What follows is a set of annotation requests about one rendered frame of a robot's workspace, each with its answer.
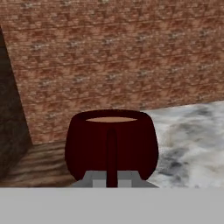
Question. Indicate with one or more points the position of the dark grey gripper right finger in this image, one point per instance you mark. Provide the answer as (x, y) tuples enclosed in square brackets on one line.
[(131, 179)]

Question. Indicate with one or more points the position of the dark red cup of tea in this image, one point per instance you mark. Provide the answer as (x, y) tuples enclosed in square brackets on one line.
[(87, 145)]

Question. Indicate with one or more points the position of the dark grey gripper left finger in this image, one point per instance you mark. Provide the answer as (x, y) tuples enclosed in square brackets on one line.
[(92, 179)]

